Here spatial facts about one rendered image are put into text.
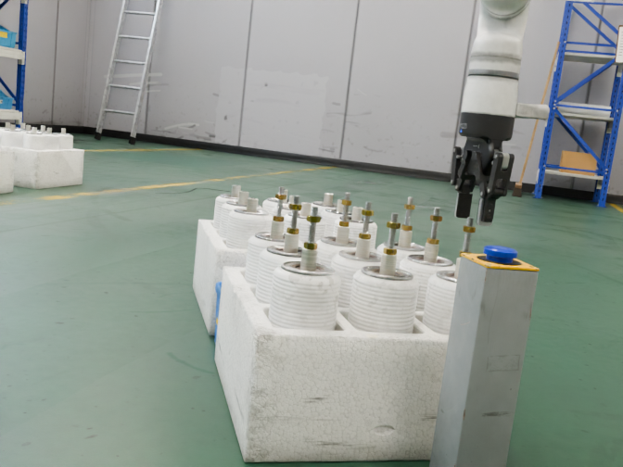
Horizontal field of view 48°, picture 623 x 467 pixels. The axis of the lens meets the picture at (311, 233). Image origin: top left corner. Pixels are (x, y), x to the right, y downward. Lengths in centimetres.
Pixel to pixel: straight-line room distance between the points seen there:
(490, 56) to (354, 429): 54
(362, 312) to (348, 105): 670
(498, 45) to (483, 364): 43
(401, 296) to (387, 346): 7
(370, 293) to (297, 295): 11
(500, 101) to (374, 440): 50
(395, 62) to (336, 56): 64
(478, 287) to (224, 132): 733
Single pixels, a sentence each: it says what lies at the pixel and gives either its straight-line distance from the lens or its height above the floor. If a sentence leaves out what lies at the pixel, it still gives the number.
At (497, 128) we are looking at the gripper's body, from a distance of 100.
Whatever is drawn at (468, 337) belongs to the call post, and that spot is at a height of 22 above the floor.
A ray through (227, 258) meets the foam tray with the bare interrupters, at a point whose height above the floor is 16.
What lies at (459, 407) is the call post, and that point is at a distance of 89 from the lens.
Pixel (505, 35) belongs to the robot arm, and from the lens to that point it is 102.
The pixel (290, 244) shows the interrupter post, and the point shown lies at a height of 27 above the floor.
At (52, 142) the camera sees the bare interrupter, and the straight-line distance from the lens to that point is 364.
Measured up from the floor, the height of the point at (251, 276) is 19.
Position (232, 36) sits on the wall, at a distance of 814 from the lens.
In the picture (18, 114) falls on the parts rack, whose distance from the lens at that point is 690.
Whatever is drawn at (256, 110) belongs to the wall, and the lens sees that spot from 796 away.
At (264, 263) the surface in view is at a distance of 106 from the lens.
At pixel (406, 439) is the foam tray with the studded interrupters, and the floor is 3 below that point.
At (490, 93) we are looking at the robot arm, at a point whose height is 52.
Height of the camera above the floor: 45
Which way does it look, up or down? 9 degrees down
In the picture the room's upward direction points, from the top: 7 degrees clockwise
